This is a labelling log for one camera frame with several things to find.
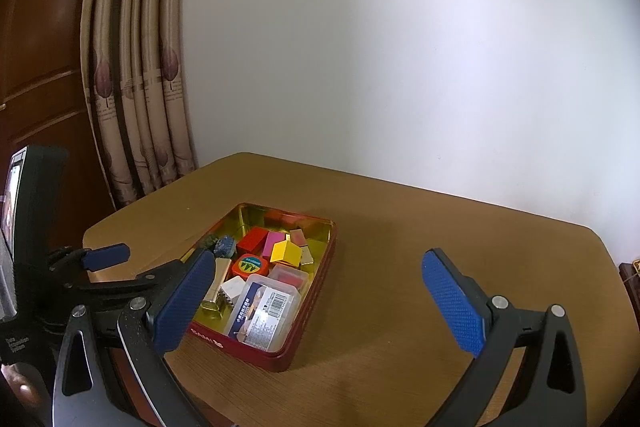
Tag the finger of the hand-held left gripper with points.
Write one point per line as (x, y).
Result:
(130, 283)
(107, 256)

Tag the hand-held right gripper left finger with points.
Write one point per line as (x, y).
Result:
(185, 302)

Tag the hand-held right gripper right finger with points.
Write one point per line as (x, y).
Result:
(455, 302)

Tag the gold lipstick tube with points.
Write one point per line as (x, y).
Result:
(220, 279)

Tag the small white chevron box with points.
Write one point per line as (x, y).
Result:
(232, 289)

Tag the small dark green item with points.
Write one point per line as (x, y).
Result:
(210, 241)

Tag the small blue packet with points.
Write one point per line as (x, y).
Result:
(225, 246)

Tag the red tape measure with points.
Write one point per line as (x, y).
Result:
(248, 266)

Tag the clear box with blue label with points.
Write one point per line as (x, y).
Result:
(265, 312)

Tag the red rectangular block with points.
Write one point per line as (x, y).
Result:
(251, 239)

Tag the red tin box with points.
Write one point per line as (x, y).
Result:
(270, 354)

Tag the pink rectangular block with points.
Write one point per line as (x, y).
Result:
(272, 244)

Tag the clear box with red contents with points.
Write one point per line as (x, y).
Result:
(289, 276)

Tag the yellow block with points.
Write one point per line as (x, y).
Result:
(285, 253)

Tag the clear case with maroon insert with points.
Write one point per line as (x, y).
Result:
(298, 237)

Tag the brown wooden cabinet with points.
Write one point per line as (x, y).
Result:
(40, 57)

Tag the dark wooden furniture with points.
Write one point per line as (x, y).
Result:
(631, 274)

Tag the beige printed curtain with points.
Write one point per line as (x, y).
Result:
(140, 57)

